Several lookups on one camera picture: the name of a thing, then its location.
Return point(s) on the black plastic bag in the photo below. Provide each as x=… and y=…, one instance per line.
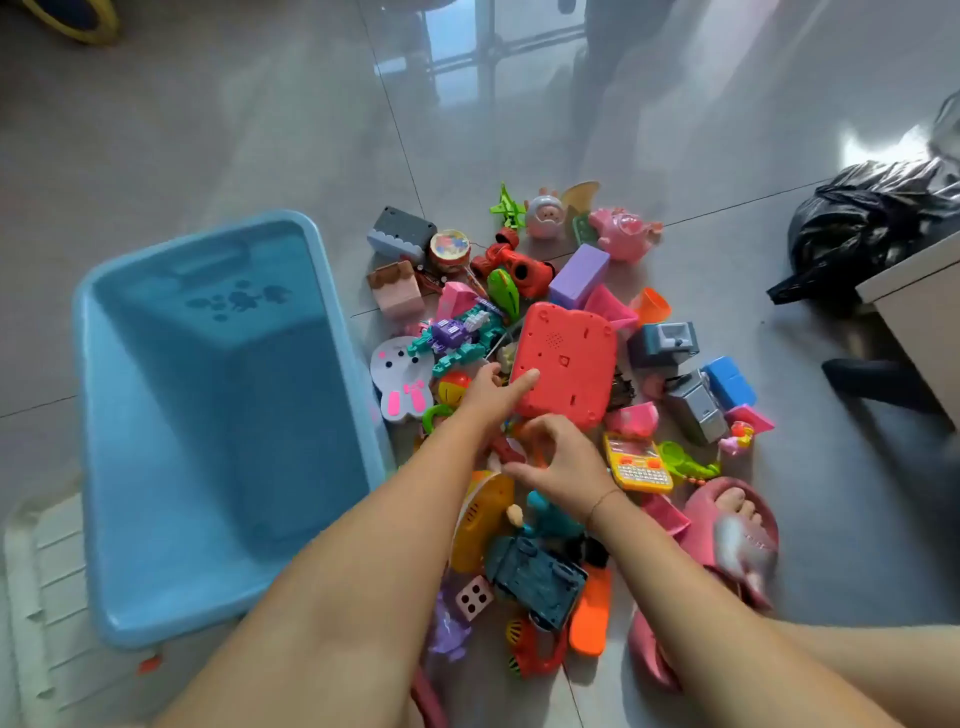
x=862, y=217

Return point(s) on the teal toy truck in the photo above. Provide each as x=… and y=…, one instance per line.
x=536, y=581

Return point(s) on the purple foam block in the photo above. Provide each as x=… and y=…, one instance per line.
x=577, y=276

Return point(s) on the red white toy tablet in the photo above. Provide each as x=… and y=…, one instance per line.
x=570, y=360

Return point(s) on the white plastic lid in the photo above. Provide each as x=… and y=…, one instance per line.
x=60, y=637

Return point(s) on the pink house-shaped toy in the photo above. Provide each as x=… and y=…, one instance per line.
x=454, y=300

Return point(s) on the person's left hand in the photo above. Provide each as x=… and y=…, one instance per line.
x=484, y=401

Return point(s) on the person's left forearm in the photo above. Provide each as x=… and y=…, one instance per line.
x=337, y=615

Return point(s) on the grey toothed toy block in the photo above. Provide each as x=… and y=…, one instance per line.
x=401, y=225

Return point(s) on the yellow duck toy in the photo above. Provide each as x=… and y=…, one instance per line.
x=480, y=525

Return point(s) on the pink pig toy pot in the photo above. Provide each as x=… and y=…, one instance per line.
x=622, y=236

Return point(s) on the blue toy block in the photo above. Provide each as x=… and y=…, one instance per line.
x=729, y=382

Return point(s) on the small green toy piece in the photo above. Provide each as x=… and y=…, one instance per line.
x=583, y=232

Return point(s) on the orange toy piece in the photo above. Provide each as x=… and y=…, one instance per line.
x=591, y=615

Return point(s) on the blue plastic storage bin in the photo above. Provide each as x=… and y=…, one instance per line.
x=225, y=450

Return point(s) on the lime green toy scoop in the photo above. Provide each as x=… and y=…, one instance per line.
x=679, y=461

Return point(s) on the person's right forearm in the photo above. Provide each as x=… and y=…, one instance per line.
x=690, y=622

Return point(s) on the blue-grey toy appliance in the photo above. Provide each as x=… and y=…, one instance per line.
x=660, y=345

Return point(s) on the white bunny toy board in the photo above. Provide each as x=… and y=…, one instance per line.
x=401, y=375

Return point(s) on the green toy airplane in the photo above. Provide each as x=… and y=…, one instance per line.
x=510, y=210

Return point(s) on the green oval toy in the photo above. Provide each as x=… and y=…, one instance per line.
x=504, y=292

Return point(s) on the beige cabinet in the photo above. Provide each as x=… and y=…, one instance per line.
x=930, y=322

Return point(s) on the pink right slipper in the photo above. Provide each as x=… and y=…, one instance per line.
x=701, y=517

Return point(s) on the small pink yellow toy figure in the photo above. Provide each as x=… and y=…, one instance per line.
x=739, y=436

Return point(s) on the round colourful toy drum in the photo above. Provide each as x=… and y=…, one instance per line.
x=450, y=249

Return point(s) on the grey toy refrigerator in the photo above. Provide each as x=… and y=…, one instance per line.
x=697, y=409

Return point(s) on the teal purple toy robot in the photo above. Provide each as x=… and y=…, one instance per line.
x=457, y=337

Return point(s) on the teal toy creature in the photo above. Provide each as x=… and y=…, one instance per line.
x=551, y=517

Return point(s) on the black furniture foot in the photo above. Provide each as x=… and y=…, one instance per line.
x=877, y=379

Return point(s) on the round pink pig toy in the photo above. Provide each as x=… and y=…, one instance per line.
x=544, y=217

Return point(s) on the yellow blue ride-on bike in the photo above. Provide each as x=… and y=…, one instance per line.
x=75, y=11

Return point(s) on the person's right hand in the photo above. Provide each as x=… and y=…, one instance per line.
x=559, y=465

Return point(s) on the black toy vehicle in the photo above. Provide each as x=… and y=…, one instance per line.
x=621, y=390

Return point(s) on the red toy camera robot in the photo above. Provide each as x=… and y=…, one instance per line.
x=525, y=274

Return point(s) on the yellow toy phone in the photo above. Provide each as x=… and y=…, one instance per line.
x=637, y=465

